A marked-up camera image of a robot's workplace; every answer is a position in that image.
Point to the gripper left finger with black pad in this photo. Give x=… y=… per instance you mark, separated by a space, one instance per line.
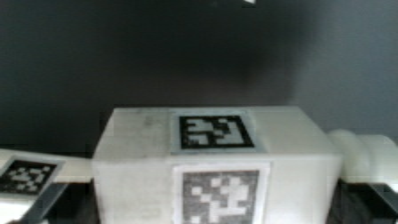
x=43 y=204

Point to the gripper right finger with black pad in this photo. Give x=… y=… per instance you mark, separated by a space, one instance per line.
x=372 y=205

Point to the white table leg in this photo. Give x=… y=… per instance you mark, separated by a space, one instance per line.
x=232 y=165
x=31 y=171

